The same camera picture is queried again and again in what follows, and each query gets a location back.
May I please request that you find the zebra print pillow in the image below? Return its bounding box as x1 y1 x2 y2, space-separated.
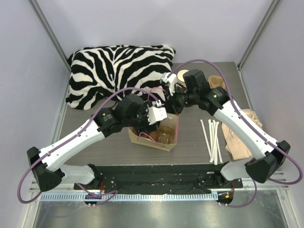
65 45 176 110

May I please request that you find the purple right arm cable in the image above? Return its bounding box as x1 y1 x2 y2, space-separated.
168 59 303 209

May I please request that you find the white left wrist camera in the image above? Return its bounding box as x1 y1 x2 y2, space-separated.
147 100 168 125

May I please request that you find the perforated metal rail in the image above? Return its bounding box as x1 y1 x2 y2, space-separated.
40 191 218 202

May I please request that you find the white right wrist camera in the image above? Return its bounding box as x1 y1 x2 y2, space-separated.
160 72 177 96

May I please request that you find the white wrapped straw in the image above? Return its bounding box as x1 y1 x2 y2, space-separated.
200 119 213 163
215 121 223 164
213 120 218 165
208 119 214 162

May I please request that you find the pink paper gift bag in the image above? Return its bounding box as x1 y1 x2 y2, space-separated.
128 114 179 151

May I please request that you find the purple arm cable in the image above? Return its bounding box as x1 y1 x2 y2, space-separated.
17 87 157 207
168 59 303 209

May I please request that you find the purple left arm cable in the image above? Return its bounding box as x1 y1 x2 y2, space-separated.
17 87 157 207

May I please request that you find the stack of paper cups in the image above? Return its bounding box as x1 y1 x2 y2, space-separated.
176 69 188 92

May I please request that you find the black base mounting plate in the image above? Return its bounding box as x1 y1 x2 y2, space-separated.
84 164 243 195

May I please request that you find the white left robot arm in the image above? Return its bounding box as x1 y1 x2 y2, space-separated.
27 94 167 192

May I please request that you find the beige folded cloth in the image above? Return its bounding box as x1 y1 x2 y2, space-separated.
221 109 263 160

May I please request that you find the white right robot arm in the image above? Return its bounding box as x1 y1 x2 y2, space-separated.
160 69 291 188

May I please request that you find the brown cardboard cup carrier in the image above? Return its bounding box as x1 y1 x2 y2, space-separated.
150 126 175 144

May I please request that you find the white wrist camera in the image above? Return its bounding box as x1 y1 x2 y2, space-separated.
147 100 168 125
160 72 177 96

